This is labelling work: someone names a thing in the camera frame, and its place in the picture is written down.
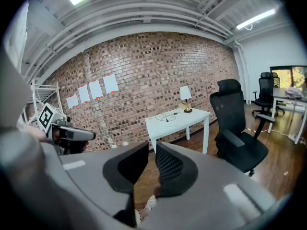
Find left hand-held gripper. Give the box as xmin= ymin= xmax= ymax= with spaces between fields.
xmin=37 ymin=103 xmax=96 ymax=156

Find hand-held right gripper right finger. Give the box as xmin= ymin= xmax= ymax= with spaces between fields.
xmin=154 ymin=141 xmax=199 ymax=198

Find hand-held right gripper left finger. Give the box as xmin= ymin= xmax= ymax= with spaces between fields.
xmin=102 ymin=141 xmax=150 ymax=227

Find black cable with adapter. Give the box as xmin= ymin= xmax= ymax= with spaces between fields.
xmin=154 ymin=112 xmax=178 ymax=124

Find white shade brass desk lamp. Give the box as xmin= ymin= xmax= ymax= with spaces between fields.
xmin=179 ymin=85 xmax=193 ymax=114

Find person's left forearm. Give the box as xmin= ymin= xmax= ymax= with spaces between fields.
xmin=16 ymin=118 xmax=48 ymax=143

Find white office desk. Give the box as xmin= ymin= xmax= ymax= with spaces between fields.
xmin=267 ymin=87 xmax=307 ymax=145

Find person's white shoe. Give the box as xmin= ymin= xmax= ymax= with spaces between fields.
xmin=135 ymin=195 xmax=158 ymax=223

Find white rectangular table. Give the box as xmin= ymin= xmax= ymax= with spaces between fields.
xmin=144 ymin=107 xmax=212 ymax=155

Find white metal shelf rack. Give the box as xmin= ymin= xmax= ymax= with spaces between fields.
xmin=22 ymin=79 xmax=66 ymax=129

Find light cloth bundle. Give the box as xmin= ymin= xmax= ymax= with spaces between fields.
xmin=284 ymin=87 xmax=303 ymax=99

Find dark framed window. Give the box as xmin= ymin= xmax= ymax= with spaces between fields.
xmin=269 ymin=65 xmax=307 ymax=90

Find white ceiling tube light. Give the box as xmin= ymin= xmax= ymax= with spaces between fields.
xmin=236 ymin=8 xmax=276 ymax=31

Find white wall paper sheet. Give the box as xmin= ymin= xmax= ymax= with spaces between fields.
xmin=88 ymin=79 xmax=104 ymax=100
xmin=103 ymin=73 xmax=119 ymax=95
xmin=78 ymin=84 xmax=91 ymax=104
xmin=65 ymin=93 xmax=80 ymax=109

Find white floor cable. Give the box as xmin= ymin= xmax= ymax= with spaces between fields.
xmin=260 ymin=128 xmax=289 ymax=137

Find white vertical wall pipes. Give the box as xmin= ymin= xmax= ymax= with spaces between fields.
xmin=233 ymin=40 xmax=250 ymax=105

